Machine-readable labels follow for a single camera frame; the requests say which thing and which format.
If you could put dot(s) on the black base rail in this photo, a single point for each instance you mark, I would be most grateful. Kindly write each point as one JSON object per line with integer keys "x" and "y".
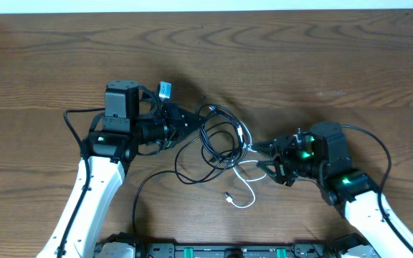
{"x": 228, "y": 251}

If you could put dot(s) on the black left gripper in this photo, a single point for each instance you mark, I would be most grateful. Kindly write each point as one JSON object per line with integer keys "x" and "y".
{"x": 170, "y": 126}

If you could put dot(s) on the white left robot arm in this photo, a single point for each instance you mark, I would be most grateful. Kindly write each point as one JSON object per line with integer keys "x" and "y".
{"x": 132, "y": 116}

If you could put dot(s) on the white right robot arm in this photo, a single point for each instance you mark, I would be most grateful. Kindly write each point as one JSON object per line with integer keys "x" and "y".
{"x": 321, "y": 155}

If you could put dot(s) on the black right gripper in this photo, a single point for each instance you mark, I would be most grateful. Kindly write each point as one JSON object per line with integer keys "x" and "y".
{"x": 287, "y": 158}

